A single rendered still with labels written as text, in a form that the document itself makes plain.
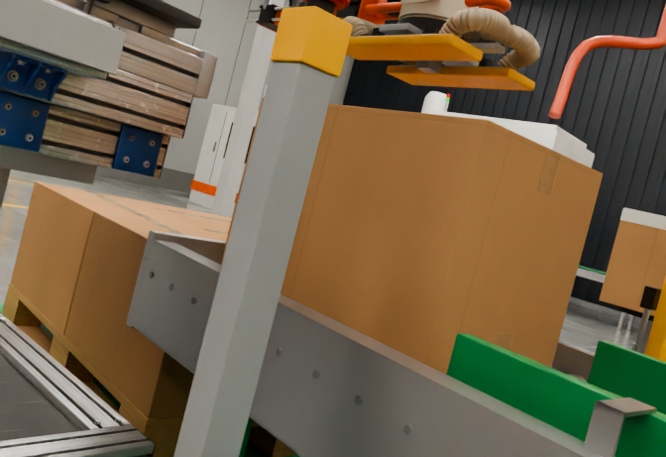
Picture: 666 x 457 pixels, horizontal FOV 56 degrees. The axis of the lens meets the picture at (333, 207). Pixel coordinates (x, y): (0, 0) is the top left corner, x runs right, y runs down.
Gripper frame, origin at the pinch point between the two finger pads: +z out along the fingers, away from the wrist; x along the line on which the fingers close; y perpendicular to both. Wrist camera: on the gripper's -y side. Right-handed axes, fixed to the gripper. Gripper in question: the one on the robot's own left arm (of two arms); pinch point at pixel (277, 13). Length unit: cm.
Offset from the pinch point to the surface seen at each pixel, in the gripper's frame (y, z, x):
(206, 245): 29, 64, -20
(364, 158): 70, 38, -18
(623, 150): -393, -171, 993
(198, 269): 49, 66, -32
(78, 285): -39, 92, -20
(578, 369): 92, 67, 35
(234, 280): 87, 60, -49
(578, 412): 119, 63, -19
